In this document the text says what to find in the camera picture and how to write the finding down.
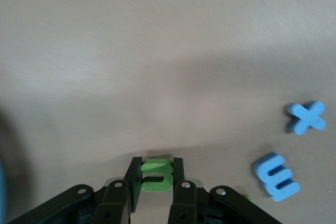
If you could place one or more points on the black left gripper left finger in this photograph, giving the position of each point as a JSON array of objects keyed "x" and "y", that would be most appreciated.
[{"x": 110, "y": 203}]

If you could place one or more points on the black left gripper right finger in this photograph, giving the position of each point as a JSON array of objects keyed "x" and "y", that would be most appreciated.
[{"x": 183, "y": 203}]

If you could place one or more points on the green foam letter u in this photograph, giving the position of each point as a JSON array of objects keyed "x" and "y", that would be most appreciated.
[{"x": 157, "y": 166}]

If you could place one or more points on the blue foam letter m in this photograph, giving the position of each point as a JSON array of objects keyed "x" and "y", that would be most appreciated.
[{"x": 275, "y": 176}]

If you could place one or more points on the blue foam letter x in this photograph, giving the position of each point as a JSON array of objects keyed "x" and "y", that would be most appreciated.
[{"x": 307, "y": 119}]

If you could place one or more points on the blue plate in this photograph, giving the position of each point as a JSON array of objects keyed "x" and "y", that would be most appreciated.
[{"x": 2, "y": 184}]

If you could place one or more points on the brown table mat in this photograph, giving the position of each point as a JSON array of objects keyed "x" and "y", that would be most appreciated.
[{"x": 157, "y": 51}]

